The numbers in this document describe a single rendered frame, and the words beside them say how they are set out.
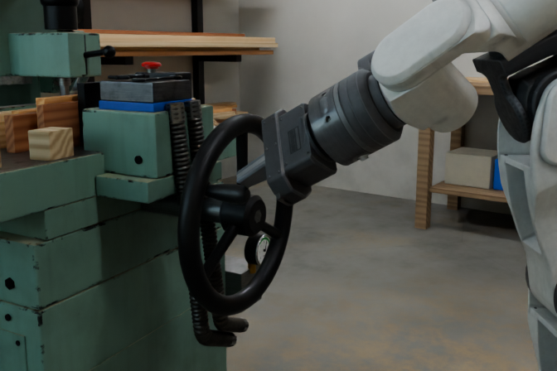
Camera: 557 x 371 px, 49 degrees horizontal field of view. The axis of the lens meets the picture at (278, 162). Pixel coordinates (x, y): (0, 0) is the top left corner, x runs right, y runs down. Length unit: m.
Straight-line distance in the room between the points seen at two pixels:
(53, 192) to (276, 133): 0.31
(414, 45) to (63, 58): 0.59
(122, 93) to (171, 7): 3.66
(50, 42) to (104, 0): 3.11
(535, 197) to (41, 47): 0.84
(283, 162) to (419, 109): 0.16
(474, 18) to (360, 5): 3.88
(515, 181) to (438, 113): 0.57
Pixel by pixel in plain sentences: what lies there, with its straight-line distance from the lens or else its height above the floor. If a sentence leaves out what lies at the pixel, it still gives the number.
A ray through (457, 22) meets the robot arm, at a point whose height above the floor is 1.07.
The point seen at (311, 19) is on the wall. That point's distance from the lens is 4.69.
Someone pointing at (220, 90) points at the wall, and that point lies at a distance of 4.92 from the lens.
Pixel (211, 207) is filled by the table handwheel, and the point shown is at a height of 0.82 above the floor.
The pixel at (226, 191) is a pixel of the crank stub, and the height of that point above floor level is 0.87.
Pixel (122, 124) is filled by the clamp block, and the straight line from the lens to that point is 0.88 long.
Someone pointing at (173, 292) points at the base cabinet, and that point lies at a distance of 1.09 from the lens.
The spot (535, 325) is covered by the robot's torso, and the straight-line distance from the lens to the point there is 1.33.
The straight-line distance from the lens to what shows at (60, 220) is 0.86.
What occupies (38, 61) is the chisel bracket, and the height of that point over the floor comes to 1.02.
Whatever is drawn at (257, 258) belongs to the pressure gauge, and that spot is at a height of 0.65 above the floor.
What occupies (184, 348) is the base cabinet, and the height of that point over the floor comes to 0.52.
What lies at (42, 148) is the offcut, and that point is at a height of 0.92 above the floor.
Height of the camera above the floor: 1.05
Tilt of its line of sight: 11 degrees down
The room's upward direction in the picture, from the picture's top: straight up
